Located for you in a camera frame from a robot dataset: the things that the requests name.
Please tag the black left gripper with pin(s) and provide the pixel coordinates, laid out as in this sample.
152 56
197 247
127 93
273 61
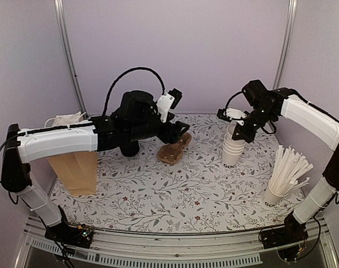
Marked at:
172 133

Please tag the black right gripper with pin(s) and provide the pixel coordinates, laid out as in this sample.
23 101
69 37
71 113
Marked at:
248 136

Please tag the brown cardboard cup carrier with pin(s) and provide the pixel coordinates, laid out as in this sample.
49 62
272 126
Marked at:
172 153

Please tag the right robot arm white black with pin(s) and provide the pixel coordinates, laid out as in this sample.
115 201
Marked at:
269 106

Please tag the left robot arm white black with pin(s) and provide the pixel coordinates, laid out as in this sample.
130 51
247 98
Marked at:
138 117

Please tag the stack of white paper cups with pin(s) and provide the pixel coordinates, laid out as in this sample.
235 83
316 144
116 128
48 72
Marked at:
231 149

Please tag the bundle of white paper straws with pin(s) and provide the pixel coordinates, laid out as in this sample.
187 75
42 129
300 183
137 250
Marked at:
289 167

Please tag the floral patterned table mat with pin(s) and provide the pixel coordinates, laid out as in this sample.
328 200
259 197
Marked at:
198 194

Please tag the white cup holding straws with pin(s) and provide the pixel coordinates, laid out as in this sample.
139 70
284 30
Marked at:
270 199

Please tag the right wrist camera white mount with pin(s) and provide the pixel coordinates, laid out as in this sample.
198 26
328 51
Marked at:
231 114

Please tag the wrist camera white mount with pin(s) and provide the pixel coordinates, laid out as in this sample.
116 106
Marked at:
231 114
166 102

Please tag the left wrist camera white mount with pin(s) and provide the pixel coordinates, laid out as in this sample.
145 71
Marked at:
166 102

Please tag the brown paper bag white handles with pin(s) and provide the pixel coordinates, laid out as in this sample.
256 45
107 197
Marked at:
77 171

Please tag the right aluminium frame post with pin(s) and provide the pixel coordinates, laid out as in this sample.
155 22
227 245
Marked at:
288 32

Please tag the aluminium frame post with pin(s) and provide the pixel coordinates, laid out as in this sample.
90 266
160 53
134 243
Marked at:
288 32
63 31

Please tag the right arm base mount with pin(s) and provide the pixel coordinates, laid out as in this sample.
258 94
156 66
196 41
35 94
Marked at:
290 240

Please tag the aluminium front rail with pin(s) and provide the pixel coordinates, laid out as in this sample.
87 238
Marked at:
113 248

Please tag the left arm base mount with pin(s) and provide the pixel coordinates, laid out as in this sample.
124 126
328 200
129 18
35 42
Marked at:
79 236

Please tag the left aluminium frame post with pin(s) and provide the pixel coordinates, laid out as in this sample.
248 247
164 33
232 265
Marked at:
63 31

